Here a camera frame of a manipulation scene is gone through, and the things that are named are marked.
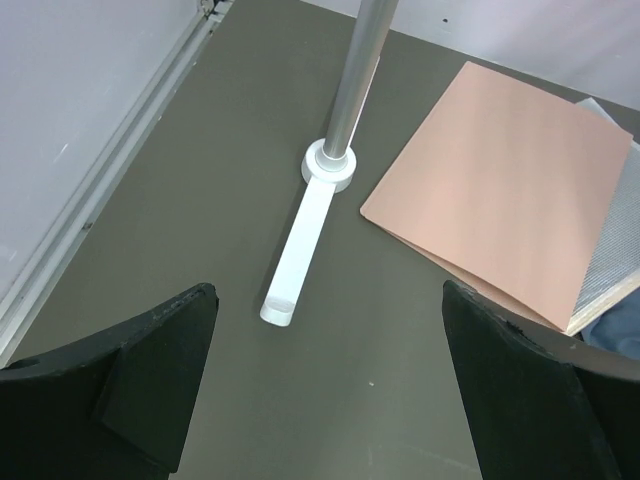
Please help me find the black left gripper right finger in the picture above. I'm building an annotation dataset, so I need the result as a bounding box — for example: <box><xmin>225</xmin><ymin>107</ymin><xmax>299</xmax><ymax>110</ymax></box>
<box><xmin>442</xmin><ymin>280</ymin><xmax>639</xmax><ymax>479</ymax></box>

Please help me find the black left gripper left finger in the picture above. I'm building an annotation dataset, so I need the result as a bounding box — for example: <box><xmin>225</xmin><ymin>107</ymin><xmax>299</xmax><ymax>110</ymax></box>
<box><xmin>1</xmin><ymin>283</ymin><xmax>219</xmax><ymax>479</ymax></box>

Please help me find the navy blue tank top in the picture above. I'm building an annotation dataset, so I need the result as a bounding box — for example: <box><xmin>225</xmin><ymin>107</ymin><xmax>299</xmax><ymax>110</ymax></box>
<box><xmin>582</xmin><ymin>290</ymin><xmax>640</xmax><ymax>360</ymax></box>

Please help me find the pink paper folder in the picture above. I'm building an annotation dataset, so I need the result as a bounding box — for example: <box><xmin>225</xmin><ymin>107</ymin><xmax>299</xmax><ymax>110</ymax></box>
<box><xmin>361</xmin><ymin>62</ymin><xmax>632</xmax><ymax>334</ymax></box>

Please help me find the silver garment rack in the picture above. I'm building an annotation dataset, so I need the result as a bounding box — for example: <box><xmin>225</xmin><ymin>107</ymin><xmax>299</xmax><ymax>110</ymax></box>
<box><xmin>260</xmin><ymin>1</ymin><xmax>398</xmax><ymax>327</ymax></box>

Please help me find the aluminium frame rail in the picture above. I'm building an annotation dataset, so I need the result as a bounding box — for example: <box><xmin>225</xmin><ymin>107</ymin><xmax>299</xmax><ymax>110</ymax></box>
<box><xmin>1</xmin><ymin>1</ymin><xmax>224</xmax><ymax>366</ymax></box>

